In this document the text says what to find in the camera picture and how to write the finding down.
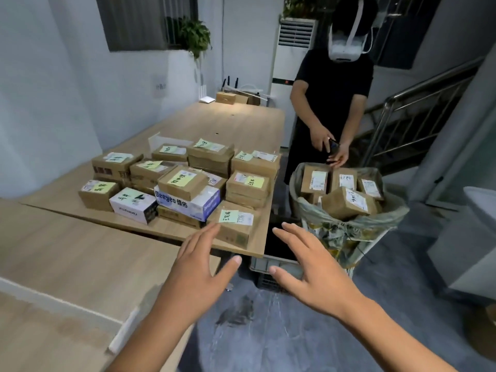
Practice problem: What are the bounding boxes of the person's left hand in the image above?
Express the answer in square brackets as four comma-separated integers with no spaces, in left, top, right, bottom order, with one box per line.
[165,222,243,327]

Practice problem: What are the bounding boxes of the person's right hand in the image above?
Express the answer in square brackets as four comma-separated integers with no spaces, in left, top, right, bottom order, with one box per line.
[269,222,366,323]

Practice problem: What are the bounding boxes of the person's left forearm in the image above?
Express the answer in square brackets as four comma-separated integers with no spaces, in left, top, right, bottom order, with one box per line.
[106,300,196,372]

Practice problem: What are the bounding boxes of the person's right forearm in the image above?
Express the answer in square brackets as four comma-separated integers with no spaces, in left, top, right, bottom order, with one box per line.
[337,296,460,372]

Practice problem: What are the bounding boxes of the grey plastic crate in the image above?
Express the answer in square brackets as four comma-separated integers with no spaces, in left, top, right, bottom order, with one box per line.
[249,255,307,293]

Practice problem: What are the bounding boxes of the woven plastic sack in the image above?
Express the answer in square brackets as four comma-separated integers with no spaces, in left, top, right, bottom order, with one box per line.
[289,162,410,269]

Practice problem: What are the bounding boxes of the brown labelled parcel box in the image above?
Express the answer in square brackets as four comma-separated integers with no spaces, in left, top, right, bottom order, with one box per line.
[357,177,385,201]
[330,168,358,192]
[321,187,379,221]
[301,165,331,196]

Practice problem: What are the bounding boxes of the white and blue glove box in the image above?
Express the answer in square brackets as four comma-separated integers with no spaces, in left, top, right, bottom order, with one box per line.
[154,185,222,222]

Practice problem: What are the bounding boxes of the pile of cardboard parcels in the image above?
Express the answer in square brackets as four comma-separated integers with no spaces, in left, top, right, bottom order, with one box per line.
[78,138,281,250]

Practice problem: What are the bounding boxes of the white box with black print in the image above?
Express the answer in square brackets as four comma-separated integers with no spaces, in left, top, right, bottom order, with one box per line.
[109,187,158,225]

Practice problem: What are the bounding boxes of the open cardboard box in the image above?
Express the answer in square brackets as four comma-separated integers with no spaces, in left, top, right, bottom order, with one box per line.
[234,91,270,107]

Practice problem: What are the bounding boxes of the metal stair railing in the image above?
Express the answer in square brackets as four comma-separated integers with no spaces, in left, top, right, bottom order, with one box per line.
[358,56,486,169]

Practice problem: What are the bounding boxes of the white standing air conditioner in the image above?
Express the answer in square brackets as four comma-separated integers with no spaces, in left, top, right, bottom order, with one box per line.
[270,17,319,148]

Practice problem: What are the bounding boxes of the white headset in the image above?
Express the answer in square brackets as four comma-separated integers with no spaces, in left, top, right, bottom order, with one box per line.
[328,0,375,63]

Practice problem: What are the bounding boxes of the green potted plant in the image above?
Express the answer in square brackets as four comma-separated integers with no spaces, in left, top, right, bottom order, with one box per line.
[176,16,213,60]
[282,0,332,20]

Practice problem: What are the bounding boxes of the dark window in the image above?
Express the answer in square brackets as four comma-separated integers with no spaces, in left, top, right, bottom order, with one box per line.
[95,0,199,52]

